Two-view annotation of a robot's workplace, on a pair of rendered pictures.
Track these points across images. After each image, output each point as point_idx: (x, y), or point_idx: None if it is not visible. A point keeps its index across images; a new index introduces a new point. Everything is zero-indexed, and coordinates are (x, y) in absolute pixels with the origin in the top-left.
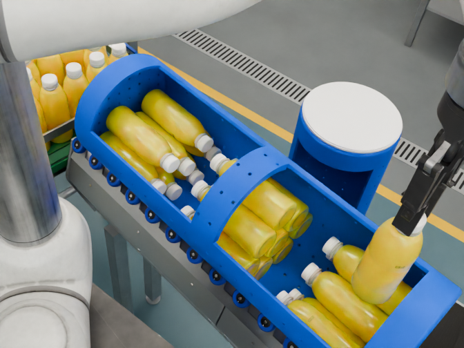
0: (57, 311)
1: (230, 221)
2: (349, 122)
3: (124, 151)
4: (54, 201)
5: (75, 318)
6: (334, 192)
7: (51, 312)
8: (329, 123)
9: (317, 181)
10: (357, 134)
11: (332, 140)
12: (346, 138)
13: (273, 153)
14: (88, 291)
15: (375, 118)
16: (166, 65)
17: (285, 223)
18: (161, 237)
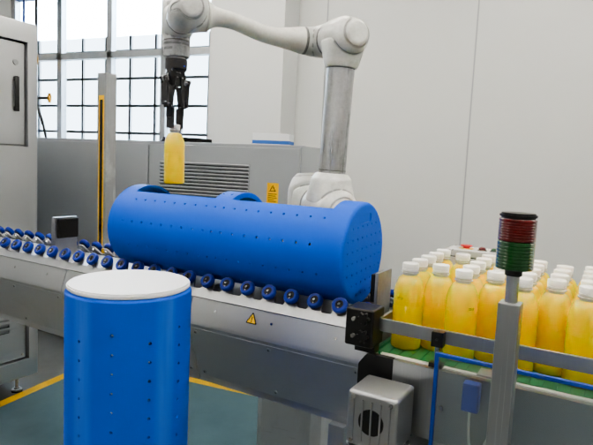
0: (303, 176)
1: None
2: (136, 277)
3: None
4: (319, 155)
5: (297, 183)
6: (182, 205)
7: (304, 174)
8: (161, 276)
9: (194, 202)
10: (131, 274)
11: (160, 271)
12: (144, 272)
13: (227, 197)
14: (303, 202)
15: (101, 280)
16: (333, 220)
17: None
18: None
